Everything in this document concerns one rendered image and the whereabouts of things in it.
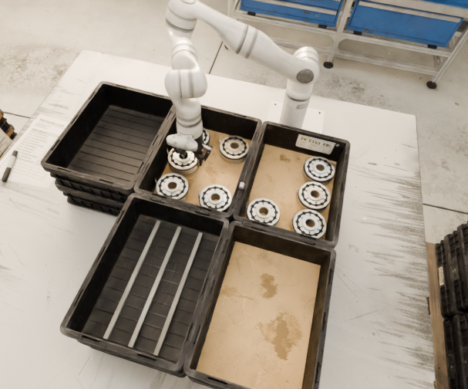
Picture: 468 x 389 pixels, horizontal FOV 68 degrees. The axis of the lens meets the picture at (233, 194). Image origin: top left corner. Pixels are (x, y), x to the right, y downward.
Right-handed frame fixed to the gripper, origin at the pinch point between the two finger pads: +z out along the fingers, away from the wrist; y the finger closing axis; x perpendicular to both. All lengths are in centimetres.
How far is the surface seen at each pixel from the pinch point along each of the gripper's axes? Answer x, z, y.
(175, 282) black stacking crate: 38.5, 4.8, -9.4
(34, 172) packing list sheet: 13, 17, 59
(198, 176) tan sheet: 2.5, 4.5, -2.9
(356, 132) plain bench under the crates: -50, 18, -55
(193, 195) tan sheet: 10.2, 4.5, -3.9
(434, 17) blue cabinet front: -192, 35, -98
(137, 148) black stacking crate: -1.6, 4.6, 21.3
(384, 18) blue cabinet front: -191, 43, -68
